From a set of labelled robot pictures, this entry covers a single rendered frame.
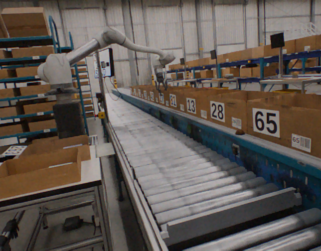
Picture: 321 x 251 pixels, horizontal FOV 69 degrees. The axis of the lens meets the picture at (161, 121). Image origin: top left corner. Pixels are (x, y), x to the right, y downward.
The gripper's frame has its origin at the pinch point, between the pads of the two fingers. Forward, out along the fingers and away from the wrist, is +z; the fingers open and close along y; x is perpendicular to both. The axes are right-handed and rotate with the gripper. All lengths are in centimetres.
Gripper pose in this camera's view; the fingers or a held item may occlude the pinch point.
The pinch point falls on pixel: (163, 92)
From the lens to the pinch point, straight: 243.7
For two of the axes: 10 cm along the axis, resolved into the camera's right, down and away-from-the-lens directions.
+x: 2.3, -1.8, -9.6
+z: 2.0, 9.7, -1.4
